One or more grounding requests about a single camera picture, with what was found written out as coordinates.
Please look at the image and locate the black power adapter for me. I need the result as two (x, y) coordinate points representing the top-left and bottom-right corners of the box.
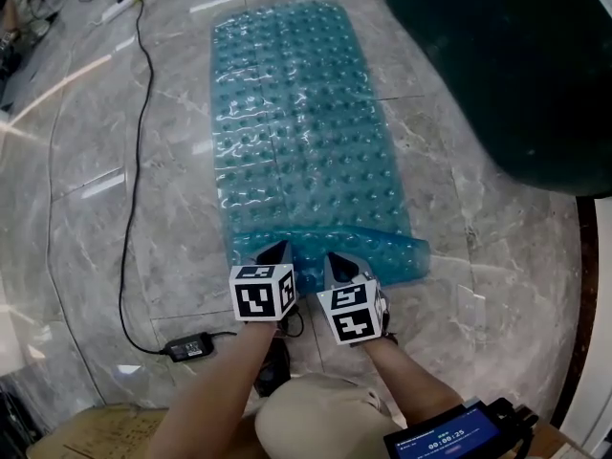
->
(164, 331), (216, 363)

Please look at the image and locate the white power strip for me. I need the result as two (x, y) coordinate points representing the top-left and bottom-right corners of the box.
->
(98, 0), (147, 24)

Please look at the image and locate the brown cardboard box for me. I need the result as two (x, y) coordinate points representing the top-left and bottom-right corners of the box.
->
(25, 403), (169, 459)

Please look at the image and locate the person's black shoe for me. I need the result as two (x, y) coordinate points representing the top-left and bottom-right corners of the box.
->
(252, 339), (293, 399)

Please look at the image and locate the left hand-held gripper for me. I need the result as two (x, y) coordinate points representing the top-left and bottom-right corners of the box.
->
(228, 239), (299, 323)

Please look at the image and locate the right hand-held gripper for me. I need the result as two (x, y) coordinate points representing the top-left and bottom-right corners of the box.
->
(315, 251), (389, 347)

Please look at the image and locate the person's beige trouser leg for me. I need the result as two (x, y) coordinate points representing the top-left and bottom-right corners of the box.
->
(252, 372), (408, 459)

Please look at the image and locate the black power cable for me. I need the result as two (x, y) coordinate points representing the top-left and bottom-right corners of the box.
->
(117, 0), (169, 355)

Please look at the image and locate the blue translucent bath mat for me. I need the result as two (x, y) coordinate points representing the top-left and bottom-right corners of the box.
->
(209, 0), (432, 292)

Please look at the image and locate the black device with blue screen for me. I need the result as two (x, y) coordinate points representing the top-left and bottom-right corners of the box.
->
(382, 396), (540, 459)

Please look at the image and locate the dark green bathtub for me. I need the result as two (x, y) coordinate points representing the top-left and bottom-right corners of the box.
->
(374, 0), (612, 198)

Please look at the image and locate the thin grey cable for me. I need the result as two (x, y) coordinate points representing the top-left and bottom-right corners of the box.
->
(43, 40), (107, 404)

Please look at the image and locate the person's left forearm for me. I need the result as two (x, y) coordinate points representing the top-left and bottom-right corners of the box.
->
(151, 320), (279, 459)

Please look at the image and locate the dark brown threshold strip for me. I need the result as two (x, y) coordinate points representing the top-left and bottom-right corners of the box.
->
(548, 195), (601, 427)

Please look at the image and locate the person's right forearm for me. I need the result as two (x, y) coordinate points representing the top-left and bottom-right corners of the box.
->
(364, 336), (466, 430)

